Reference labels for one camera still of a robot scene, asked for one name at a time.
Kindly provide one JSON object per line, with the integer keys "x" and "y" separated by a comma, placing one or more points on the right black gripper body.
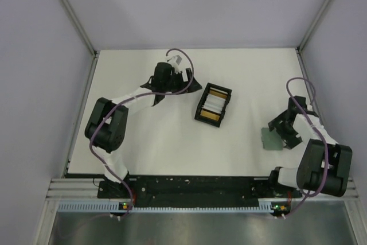
{"x": 287, "y": 132}

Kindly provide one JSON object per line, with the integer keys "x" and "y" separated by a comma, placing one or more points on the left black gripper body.
{"x": 176, "y": 82}

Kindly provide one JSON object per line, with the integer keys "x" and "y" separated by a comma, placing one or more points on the green card holder wallet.
{"x": 271, "y": 140}

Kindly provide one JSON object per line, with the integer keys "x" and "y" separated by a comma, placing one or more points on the black card box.
{"x": 206, "y": 116}

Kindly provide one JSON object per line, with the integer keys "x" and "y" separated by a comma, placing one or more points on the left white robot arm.
{"x": 107, "y": 123}

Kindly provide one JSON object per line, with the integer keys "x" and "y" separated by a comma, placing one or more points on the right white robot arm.
{"x": 325, "y": 164}

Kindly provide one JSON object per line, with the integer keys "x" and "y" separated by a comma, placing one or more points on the stack of white cards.
{"x": 214, "y": 103}

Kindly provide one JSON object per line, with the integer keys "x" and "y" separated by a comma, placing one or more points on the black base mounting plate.
{"x": 195, "y": 191}

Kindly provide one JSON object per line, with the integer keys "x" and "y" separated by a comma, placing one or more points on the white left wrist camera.
{"x": 178, "y": 65}

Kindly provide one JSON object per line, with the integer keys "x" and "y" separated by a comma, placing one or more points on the grey slotted cable duct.
{"x": 116, "y": 207}

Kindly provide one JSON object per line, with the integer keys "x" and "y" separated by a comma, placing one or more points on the left aluminium corner post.
{"x": 75, "y": 22}

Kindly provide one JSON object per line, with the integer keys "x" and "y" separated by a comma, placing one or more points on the aluminium corner post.
{"x": 75, "y": 22}
{"x": 322, "y": 11}

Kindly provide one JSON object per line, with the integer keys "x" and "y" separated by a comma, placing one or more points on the aluminium front frame rail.
{"x": 86, "y": 188}

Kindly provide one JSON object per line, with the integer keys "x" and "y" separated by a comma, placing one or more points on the right aluminium corner post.
{"x": 322, "y": 11}

